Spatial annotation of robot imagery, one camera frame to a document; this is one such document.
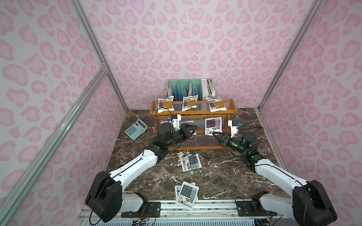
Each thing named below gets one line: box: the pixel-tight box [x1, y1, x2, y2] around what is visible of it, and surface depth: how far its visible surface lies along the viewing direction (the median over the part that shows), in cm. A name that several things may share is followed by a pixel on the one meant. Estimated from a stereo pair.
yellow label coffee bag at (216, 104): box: [205, 96, 227, 113], surface depth 82 cm
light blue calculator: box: [124, 118, 148, 141], surface depth 106 cm
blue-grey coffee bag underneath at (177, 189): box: [174, 182, 197, 201], surface depth 81 cm
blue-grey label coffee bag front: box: [175, 181, 200, 211], surface depth 78 cm
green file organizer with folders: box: [165, 78, 216, 101], surface depth 103 cm
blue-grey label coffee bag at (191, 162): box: [180, 153, 203, 172], surface depth 91 cm
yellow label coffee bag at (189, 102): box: [181, 95, 199, 112], surface depth 82 cm
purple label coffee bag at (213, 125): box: [204, 116, 223, 136], surface depth 80 cm
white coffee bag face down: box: [157, 95, 175, 113], surface depth 82 cm
